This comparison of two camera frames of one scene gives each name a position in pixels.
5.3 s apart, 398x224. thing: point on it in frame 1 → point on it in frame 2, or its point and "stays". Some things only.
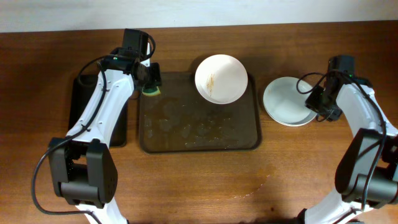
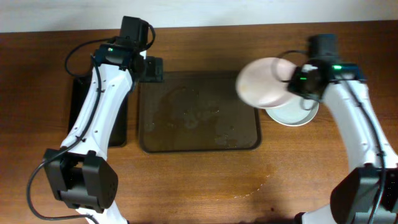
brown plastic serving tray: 180,119 stays
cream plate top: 221,79 → 262,83
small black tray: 83,91 stays
